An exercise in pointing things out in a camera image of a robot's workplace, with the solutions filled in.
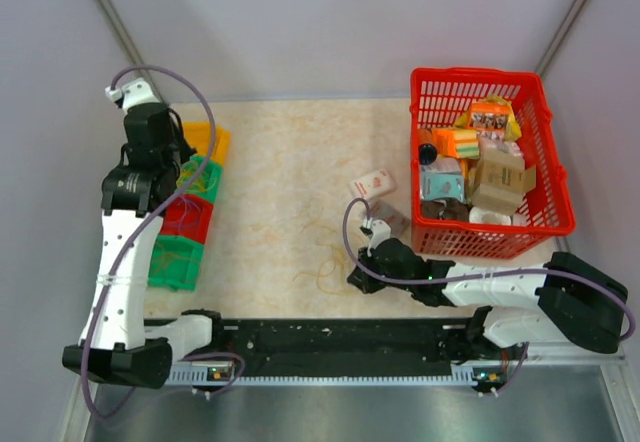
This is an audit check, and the green storage bin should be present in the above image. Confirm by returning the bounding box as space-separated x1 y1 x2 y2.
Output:
176 156 223 204
148 235 204 292

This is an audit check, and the pink tissue packet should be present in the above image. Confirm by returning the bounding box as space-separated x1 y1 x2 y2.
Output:
349 168 397 201

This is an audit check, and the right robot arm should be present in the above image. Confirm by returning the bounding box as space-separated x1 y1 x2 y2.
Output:
347 219 628 358

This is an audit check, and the clear plastic packet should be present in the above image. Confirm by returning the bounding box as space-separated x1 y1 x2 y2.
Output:
371 199 410 238

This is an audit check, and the brown cardboard box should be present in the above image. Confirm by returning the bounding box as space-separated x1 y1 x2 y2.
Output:
470 149 537 216

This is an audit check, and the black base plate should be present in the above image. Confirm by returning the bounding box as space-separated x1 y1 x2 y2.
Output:
212 318 523 378

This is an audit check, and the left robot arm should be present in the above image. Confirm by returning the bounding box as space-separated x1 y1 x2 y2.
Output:
62 78 227 389

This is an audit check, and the teal tissue pack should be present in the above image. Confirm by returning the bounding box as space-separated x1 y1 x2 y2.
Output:
419 157 465 202

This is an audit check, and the red plastic basket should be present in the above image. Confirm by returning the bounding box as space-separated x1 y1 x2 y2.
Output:
409 67 576 259

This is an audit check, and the orange snack box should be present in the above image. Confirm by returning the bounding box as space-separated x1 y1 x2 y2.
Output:
466 102 511 134

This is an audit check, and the yellow plastic bag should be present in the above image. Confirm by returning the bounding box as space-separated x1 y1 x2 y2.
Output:
453 95 521 141

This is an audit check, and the red storage bin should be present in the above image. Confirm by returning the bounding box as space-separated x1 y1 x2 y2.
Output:
160 194 214 245

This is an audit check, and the lower green storage bin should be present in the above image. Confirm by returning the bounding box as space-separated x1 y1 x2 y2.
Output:
148 235 204 292

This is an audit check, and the orange sponge pack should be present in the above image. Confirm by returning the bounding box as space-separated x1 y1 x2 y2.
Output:
432 129 480 159

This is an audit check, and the thin wire bundle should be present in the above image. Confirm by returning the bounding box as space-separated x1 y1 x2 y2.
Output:
292 201 351 297

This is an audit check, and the yellow storage bin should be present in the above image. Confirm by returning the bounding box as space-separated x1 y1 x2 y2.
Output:
183 122 231 166

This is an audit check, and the black bottle cap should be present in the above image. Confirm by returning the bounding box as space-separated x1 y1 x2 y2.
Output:
418 143 438 166

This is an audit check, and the upper green storage bin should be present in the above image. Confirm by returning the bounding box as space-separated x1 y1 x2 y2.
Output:
176 156 223 204

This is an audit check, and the purple thin wire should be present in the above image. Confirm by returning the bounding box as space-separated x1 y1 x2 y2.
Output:
174 199 209 233

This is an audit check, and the pink wrapped pack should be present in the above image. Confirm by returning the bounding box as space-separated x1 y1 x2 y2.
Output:
477 132 524 158

